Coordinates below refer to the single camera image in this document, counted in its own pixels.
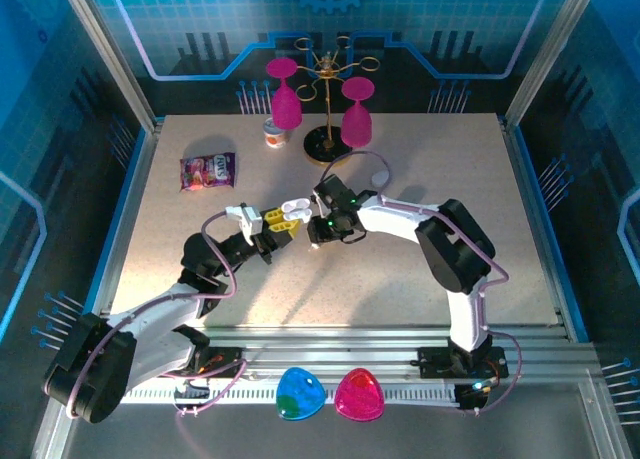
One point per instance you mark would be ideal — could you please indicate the white square charging case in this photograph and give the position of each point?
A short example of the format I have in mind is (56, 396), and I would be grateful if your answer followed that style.
(297, 210)

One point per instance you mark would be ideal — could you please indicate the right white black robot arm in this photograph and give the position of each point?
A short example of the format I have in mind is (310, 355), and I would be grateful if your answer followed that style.
(455, 249)

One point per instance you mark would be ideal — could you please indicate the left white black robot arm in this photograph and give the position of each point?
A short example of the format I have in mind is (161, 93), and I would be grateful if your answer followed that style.
(150, 309)

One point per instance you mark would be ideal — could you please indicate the gold glass rack black base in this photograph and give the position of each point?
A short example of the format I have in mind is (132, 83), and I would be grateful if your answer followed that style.
(327, 151)

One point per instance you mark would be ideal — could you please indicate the purple candy bag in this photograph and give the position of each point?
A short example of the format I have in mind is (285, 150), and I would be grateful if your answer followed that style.
(207, 172)

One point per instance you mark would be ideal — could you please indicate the pink wine glass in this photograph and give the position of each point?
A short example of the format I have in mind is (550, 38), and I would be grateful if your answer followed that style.
(356, 126)
(286, 106)

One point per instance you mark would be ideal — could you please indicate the blue triangular plate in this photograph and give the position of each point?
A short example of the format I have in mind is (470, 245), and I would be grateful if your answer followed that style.
(300, 394)

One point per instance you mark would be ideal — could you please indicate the pink triangular plate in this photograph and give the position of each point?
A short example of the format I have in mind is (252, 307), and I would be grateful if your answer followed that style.
(359, 395)

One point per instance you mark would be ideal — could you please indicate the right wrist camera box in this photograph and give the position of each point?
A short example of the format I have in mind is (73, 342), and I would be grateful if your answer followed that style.
(318, 203)

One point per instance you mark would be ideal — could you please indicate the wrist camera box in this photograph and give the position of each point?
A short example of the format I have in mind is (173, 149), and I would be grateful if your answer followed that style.
(245, 224)
(318, 203)

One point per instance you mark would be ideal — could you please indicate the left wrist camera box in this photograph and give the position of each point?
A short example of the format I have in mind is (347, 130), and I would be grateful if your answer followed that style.
(245, 224)

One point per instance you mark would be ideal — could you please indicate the aluminium table side rail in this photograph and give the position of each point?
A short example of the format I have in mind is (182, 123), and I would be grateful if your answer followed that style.
(137, 189)
(525, 189)

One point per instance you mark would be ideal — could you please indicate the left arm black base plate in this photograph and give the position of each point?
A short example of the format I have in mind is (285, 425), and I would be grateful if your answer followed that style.
(227, 360)

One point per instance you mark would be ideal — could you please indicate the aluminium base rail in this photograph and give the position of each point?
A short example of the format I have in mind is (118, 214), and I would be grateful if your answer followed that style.
(325, 349)

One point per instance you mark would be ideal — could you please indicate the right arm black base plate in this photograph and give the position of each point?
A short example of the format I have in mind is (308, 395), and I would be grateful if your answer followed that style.
(435, 361)

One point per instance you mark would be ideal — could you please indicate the aluminium frame post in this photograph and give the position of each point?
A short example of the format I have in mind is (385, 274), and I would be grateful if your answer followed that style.
(545, 54)
(112, 54)

